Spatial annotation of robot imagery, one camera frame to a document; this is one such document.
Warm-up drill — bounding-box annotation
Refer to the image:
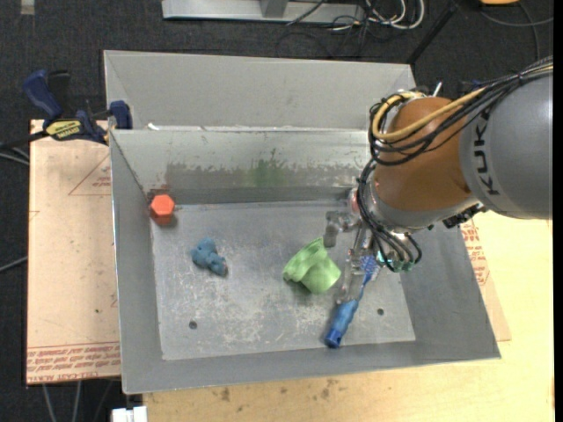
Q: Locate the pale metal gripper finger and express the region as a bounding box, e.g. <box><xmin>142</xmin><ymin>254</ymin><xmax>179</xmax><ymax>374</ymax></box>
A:
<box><xmin>356</xmin><ymin>237</ymin><xmax>376</xmax><ymax>280</ymax></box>
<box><xmin>336</xmin><ymin>248</ymin><xmax>360</xmax><ymax>304</ymax></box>

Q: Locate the light green cup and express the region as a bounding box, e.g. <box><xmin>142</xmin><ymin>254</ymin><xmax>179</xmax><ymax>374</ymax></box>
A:
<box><xmin>281</xmin><ymin>236</ymin><xmax>343</xmax><ymax>295</ymax></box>

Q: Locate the orange-red hexagonal block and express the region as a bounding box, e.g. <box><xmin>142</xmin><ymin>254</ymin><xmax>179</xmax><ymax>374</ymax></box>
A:
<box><xmin>148</xmin><ymin>193</ymin><xmax>178</xmax><ymax>227</ymax></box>

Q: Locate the grey metal bin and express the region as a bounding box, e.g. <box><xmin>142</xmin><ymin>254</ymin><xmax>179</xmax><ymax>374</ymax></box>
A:
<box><xmin>103</xmin><ymin>49</ymin><xmax>502</xmax><ymax>395</ymax></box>

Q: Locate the blue toy animal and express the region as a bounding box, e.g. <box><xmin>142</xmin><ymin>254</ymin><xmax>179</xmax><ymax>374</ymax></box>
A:
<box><xmin>190</xmin><ymin>236</ymin><xmax>230</xmax><ymax>278</ymax></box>

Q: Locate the blue brush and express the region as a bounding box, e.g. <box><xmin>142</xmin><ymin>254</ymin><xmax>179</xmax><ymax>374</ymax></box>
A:
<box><xmin>324</xmin><ymin>255</ymin><xmax>381</xmax><ymax>350</ymax></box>

